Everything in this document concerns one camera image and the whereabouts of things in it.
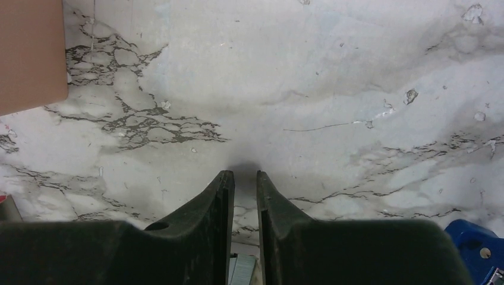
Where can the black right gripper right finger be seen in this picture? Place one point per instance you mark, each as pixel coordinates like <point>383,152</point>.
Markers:
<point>298,249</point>

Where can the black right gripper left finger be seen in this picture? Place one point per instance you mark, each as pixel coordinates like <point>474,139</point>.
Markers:
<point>189,246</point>

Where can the blue stapler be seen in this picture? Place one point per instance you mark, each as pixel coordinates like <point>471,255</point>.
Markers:
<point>480,249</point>

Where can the orange plastic desk organizer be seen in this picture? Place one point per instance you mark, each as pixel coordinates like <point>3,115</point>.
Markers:
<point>33,62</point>

